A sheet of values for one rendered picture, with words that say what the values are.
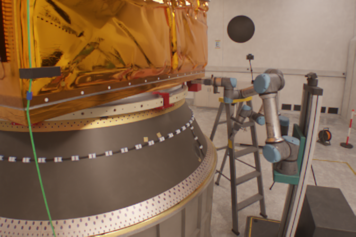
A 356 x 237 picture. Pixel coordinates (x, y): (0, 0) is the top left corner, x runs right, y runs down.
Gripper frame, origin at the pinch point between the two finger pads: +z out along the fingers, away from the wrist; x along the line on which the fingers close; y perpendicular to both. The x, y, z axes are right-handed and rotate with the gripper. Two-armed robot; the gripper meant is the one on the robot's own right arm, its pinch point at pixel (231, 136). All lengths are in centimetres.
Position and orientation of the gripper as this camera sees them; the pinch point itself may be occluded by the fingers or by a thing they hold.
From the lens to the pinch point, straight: 194.1
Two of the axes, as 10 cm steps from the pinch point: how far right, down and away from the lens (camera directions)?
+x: 2.4, -0.7, 9.7
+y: 8.8, 4.4, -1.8
